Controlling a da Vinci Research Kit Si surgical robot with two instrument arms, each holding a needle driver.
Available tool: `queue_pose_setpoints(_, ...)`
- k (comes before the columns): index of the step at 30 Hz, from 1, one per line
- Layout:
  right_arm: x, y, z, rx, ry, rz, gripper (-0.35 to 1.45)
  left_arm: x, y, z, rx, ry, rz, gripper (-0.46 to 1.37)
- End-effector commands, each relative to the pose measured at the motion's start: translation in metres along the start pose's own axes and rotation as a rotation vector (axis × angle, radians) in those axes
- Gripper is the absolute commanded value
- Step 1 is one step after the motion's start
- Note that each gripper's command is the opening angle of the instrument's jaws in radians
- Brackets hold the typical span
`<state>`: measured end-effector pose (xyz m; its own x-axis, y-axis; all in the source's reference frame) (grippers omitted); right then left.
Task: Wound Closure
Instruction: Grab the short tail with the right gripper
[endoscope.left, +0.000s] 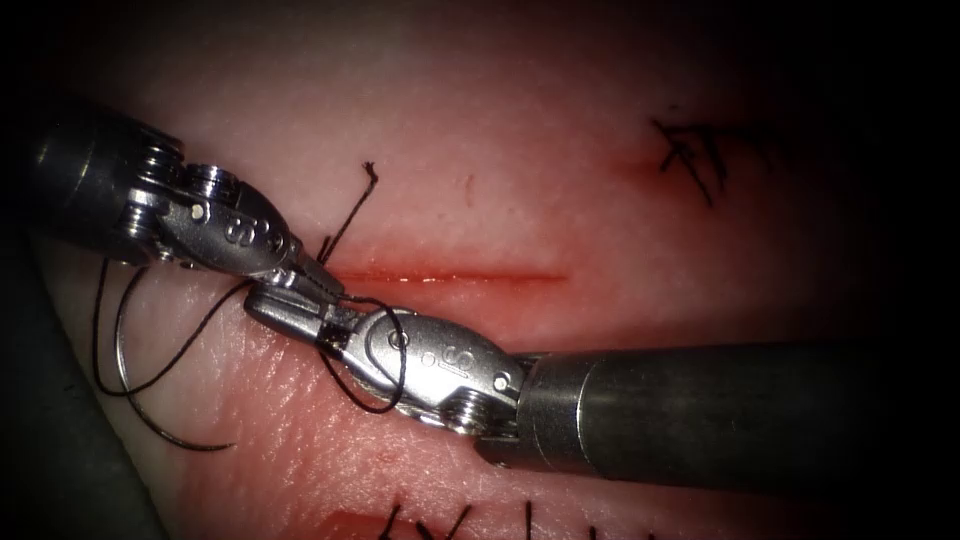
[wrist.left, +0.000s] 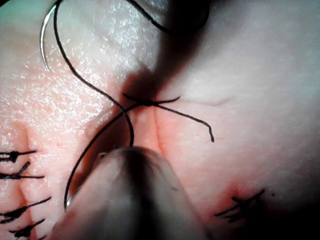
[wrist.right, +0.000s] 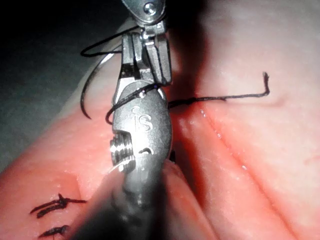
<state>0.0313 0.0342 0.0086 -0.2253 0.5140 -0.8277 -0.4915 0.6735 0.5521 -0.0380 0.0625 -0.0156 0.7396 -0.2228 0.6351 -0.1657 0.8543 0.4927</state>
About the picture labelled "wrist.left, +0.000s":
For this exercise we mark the black thread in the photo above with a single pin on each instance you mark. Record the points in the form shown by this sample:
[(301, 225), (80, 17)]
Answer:
[(147, 102)]

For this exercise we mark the dark left arm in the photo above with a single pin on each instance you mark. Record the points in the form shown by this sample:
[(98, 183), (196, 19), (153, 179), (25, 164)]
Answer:
[(125, 200)]

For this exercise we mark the tissue pad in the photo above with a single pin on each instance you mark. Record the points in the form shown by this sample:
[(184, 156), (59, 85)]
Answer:
[(237, 75)]

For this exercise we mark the black stitching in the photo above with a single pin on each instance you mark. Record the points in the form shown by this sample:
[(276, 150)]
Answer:
[(240, 200), (12, 156)]

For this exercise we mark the curved steel needle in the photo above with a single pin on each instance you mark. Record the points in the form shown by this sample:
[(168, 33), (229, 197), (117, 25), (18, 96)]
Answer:
[(41, 42)]

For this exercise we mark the grey-green cloth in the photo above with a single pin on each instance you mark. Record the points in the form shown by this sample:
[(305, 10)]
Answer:
[(10, 5)]

